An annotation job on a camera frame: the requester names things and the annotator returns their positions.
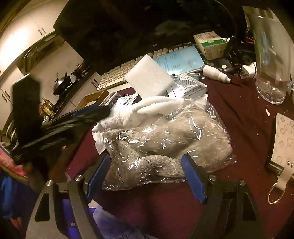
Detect pink patterned cloth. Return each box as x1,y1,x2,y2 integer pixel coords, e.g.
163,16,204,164
0,147,30,178

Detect grey striped packet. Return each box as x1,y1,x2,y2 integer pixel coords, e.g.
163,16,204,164
101,91,120,106

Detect metal key ring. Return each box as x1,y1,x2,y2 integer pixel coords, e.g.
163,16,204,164
267,183,286,205

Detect white wall cabinet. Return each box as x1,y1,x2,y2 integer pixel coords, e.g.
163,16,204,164
0,13,58,74

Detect cluster of condiment bottles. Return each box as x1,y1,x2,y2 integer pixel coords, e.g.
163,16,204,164
39,97,57,119

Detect brown cardboard box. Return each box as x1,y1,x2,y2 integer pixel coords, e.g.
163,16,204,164
73,89,110,111

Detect white knit gloves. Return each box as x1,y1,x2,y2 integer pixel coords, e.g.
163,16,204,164
92,96,191,133

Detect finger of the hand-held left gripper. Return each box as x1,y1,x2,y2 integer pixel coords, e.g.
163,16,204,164
14,123,101,165
42,104,111,130

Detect steel range hood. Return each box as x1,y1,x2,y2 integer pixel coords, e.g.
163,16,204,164
22,32,66,75

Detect green and white carton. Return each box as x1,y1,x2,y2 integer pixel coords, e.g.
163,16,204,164
193,31,228,61

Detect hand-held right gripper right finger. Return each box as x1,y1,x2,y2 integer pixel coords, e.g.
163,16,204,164
181,154,267,239

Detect black cable bundle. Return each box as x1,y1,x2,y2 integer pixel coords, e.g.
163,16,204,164
224,35,257,69

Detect steel cooking pot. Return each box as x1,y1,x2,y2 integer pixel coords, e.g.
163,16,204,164
71,60,90,77

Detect translucent plastic bag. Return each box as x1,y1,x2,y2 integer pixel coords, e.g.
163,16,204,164
92,204,147,239

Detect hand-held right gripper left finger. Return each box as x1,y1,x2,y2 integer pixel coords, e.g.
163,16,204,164
26,153,112,239

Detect small white bottle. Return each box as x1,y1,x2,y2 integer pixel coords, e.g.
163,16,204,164
202,65,232,83

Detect crumpled white wrapper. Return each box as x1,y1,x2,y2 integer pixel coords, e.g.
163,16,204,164
92,131,109,155

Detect white base cabinet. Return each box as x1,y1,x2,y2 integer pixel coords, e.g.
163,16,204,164
79,69,104,93

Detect clear bag of grey gloves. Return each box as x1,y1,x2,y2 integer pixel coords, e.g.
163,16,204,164
93,101,237,191

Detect person's blue garment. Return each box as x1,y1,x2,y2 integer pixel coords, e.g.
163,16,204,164
0,170,35,221

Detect white patterned notebook case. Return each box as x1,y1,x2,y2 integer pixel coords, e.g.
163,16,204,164
264,113,294,191

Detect black monitor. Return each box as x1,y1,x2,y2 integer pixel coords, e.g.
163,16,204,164
53,0,231,76

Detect dark wok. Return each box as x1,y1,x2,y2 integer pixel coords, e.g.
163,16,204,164
52,73,72,96

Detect white black-printed sachet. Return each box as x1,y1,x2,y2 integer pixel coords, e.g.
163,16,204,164
118,95,139,104
166,73,208,98

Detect light blue booklet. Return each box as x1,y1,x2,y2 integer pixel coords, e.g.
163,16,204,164
153,45,205,75

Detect dark red tablecloth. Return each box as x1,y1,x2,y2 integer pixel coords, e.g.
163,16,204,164
67,74,294,239

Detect white charger plug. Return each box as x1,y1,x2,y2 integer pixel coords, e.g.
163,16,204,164
240,62,257,79

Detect flat black device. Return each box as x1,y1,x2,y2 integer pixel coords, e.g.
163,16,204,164
207,58,233,73

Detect white foam block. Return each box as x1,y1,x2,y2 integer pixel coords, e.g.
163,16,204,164
125,54,175,98

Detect white keyboard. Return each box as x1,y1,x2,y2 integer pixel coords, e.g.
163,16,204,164
96,45,196,91

